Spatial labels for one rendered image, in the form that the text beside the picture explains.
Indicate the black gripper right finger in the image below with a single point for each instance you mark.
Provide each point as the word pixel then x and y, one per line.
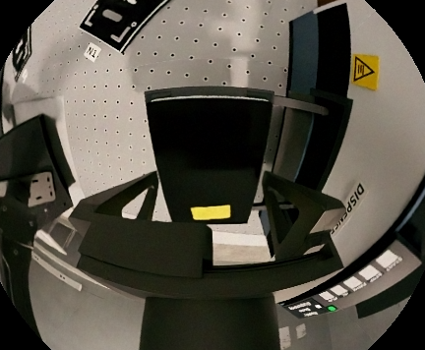
pixel 318 214

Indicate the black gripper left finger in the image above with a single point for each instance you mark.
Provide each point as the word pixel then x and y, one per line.
pixel 112 200

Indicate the brown bottle with blue cap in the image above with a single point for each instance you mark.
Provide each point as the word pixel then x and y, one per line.
pixel 324 2

